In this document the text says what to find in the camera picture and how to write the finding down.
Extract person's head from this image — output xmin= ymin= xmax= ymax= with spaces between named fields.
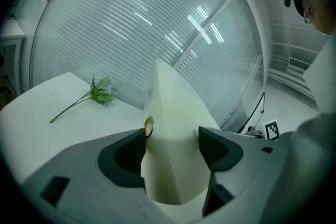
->
xmin=296 ymin=0 xmax=336 ymax=36

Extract person's glasses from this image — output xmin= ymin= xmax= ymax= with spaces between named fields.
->
xmin=301 ymin=0 xmax=313 ymax=25

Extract glass partition with blinds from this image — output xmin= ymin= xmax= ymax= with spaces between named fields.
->
xmin=29 ymin=0 xmax=265 ymax=131

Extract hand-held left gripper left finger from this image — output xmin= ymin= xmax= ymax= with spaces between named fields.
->
xmin=98 ymin=128 xmax=147 ymax=188

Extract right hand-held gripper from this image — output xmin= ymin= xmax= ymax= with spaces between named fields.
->
xmin=246 ymin=119 xmax=280 ymax=141

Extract white wall air vent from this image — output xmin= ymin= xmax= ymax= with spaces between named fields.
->
xmin=287 ymin=57 xmax=310 ymax=73

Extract black cable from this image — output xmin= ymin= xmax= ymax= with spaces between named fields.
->
xmin=237 ymin=91 xmax=266 ymax=134

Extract artificial flower sprig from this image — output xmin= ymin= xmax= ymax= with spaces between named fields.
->
xmin=49 ymin=73 xmax=116 ymax=124

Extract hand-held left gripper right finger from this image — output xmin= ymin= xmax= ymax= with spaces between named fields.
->
xmin=198 ymin=126 xmax=244 ymax=217

